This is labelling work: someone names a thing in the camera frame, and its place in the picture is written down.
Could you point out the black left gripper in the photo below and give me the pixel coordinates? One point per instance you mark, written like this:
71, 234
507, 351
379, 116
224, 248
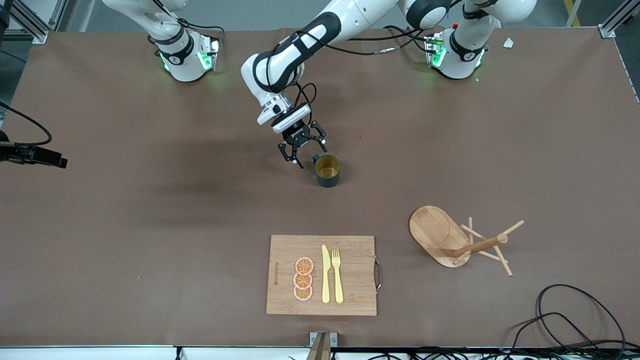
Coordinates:
299, 136

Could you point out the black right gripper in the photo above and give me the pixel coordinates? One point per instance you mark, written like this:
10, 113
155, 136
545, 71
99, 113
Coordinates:
5, 150

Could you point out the dark teal cup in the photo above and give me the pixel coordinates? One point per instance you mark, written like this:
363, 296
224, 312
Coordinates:
327, 181

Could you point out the wooden cup rack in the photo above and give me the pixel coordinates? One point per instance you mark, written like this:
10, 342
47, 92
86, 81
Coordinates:
435, 235

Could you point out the toy orange slice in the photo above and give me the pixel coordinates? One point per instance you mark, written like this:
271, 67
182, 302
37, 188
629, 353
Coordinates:
303, 281
304, 265
303, 293

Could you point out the yellow plastic knife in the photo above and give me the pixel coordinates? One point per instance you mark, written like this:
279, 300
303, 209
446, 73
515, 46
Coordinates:
325, 280

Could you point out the bamboo cutting board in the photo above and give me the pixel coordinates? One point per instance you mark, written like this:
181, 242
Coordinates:
355, 280

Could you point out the yellow plastic fork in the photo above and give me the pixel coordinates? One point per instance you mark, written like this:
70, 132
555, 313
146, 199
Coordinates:
338, 285

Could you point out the white paper scrap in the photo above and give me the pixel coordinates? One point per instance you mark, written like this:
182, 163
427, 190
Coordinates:
508, 43

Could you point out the aluminium frame profile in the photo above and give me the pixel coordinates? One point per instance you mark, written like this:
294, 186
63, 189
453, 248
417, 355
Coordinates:
37, 32
612, 27

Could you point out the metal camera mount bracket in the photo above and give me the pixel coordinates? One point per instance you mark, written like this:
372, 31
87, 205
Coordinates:
322, 345

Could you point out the white table edge rail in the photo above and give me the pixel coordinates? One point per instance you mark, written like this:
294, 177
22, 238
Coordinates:
100, 353

